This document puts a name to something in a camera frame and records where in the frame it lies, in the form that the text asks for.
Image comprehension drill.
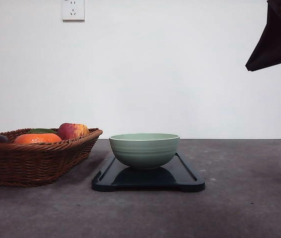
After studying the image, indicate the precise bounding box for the brown wicker basket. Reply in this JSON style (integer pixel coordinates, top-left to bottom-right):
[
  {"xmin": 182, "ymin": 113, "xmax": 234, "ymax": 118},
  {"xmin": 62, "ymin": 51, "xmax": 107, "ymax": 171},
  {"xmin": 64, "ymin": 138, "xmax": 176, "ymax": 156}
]
[{"xmin": 0, "ymin": 123, "xmax": 103, "ymax": 187}]

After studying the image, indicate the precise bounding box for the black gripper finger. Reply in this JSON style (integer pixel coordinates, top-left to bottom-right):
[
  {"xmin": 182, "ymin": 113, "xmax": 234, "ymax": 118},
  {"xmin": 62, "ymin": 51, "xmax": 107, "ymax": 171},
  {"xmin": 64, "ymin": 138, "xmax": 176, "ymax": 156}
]
[{"xmin": 245, "ymin": 8, "xmax": 281, "ymax": 71}]

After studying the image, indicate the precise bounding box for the red yellow apple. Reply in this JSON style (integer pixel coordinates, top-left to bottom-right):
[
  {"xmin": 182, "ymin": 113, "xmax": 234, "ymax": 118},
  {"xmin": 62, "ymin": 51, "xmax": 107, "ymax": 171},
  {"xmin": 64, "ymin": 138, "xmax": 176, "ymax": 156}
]
[{"xmin": 58, "ymin": 123, "xmax": 89, "ymax": 140}]

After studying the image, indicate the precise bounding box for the white wall socket left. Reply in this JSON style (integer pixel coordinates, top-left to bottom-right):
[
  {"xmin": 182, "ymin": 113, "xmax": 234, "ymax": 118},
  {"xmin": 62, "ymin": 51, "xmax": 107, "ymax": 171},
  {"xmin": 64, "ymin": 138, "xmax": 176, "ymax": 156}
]
[{"xmin": 61, "ymin": 0, "xmax": 85, "ymax": 23}]

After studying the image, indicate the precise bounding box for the green fruit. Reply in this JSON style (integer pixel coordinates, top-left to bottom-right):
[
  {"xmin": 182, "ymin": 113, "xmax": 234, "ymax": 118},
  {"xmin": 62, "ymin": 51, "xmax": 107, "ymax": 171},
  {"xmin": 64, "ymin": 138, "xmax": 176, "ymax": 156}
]
[{"xmin": 28, "ymin": 128, "xmax": 55, "ymax": 133}]

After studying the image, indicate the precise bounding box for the dark rectangular tray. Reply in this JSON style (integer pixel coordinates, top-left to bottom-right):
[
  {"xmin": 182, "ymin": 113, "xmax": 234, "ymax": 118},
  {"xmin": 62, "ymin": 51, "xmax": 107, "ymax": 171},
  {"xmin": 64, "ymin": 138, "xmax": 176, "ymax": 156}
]
[{"xmin": 92, "ymin": 152, "xmax": 205, "ymax": 192}]

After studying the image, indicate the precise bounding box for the green ceramic bowl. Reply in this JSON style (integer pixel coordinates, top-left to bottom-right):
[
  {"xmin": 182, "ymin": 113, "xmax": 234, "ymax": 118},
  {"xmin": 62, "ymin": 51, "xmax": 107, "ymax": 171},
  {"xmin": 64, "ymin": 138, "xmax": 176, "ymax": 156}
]
[{"xmin": 109, "ymin": 133, "xmax": 180, "ymax": 169}]

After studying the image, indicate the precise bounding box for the orange tangerine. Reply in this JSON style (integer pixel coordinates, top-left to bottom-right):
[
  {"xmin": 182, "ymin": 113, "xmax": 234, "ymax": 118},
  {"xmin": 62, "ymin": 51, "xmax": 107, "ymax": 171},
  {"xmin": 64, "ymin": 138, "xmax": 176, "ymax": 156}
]
[{"xmin": 14, "ymin": 133, "xmax": 62, "ymax": 144}]

